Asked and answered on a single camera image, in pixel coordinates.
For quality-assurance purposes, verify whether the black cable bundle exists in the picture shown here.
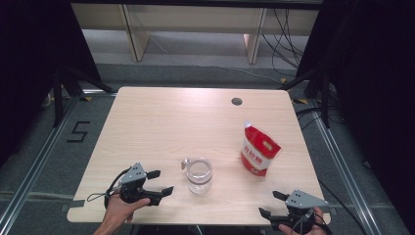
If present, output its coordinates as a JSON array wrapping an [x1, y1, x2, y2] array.
[[260, 9, 306, 78]]

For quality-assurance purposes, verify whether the short black floor cable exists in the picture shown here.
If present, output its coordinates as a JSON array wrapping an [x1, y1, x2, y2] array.
[[295, 107, 328, 131]]

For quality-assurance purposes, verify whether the black cord of left gripper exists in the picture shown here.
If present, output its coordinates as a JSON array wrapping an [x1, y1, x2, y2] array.
[[86, 166, 132, 209]]

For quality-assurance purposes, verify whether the metal floor cross rail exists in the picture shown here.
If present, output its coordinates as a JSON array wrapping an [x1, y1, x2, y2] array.
[[0, 190, 75, 201]]

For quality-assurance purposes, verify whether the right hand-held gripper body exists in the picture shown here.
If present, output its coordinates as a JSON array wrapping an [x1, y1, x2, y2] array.
[[269, 189, 331, 235]]

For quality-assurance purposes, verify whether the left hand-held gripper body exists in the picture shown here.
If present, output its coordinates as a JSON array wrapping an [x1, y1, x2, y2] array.
[[116, 162, 163, 208]]

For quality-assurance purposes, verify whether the red white sugar bag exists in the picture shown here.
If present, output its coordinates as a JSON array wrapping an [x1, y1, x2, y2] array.
[[240, 119, 282, 178]]

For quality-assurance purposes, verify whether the long black floor cable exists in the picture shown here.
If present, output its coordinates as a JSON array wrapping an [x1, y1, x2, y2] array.
[[318, 179, 370, 235]]

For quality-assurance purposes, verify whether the black cord of right gripper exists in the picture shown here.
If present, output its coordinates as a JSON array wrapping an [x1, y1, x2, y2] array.
[[292, 209, 334, 235]]

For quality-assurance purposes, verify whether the person's left hand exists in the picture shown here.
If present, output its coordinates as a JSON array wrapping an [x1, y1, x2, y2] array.
[[104, 192, 152, 225]]

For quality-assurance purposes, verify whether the black metal stand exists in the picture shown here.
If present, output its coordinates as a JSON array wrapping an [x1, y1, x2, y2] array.
[[52, 64, 115, 128], [279, 67, 331, 129]]

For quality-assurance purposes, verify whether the black cord of gripper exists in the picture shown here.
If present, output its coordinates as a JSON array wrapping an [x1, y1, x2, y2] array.
[[292, 209, 334, 235], [86, 166, 132, 209]]

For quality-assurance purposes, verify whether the black curtain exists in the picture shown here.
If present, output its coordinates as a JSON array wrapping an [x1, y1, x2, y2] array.
[[0, 0, 103, 168], [296, 0, 415, 226]]

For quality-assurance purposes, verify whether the person's right hand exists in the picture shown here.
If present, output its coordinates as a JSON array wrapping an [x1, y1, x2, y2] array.
[[278, 207, 328, 235]]

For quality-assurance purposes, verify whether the clear jar with hinged lid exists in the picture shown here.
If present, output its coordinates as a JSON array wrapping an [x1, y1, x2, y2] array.
[[181, 157, 214, 196]]

